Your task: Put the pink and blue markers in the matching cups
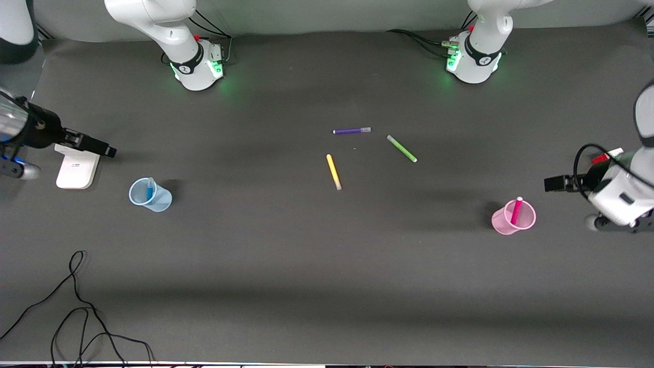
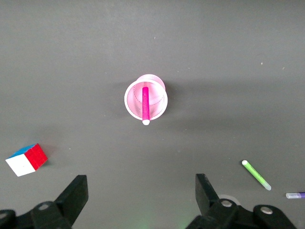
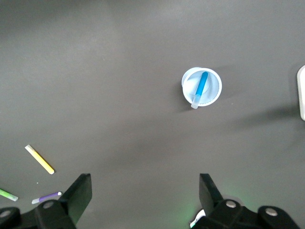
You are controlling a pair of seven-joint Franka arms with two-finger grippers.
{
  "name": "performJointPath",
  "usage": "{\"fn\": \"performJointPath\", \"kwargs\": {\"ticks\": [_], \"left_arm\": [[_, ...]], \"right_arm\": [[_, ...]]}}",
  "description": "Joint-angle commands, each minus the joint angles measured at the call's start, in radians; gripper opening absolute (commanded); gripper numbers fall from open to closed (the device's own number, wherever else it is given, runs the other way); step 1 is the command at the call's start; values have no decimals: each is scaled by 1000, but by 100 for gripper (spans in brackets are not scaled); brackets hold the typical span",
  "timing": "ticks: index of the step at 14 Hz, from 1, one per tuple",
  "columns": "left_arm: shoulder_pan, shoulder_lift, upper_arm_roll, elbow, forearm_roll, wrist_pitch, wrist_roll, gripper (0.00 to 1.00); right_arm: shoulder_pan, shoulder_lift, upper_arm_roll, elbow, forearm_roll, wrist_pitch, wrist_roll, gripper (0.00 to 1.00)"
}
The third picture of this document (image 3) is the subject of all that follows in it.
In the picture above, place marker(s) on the translucent blue plastic cup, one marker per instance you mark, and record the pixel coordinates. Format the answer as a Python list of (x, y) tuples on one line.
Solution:
[(209, 95)]

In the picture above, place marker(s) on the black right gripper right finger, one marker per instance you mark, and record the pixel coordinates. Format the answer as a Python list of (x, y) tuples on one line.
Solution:
[(209, 193)]

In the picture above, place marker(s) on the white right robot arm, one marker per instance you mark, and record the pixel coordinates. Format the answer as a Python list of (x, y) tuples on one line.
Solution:
[(197, 218)]

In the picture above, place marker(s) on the green marker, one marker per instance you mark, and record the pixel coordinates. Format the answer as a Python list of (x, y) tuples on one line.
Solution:
[(8, 194)]

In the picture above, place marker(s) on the blue marker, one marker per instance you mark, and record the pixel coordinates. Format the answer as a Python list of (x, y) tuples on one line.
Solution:
[(200, 87)]

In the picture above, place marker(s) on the white stand with flat base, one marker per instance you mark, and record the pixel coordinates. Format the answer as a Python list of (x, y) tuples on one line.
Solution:
[(301, 93)]

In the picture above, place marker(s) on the yellow marker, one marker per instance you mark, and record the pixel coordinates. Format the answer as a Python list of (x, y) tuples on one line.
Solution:
[(40, 160)]

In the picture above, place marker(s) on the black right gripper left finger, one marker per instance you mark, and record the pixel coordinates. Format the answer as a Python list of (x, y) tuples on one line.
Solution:
[(76, 195)]

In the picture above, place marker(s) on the purple marker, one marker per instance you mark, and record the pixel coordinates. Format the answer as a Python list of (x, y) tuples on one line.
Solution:
[(47, 197)]

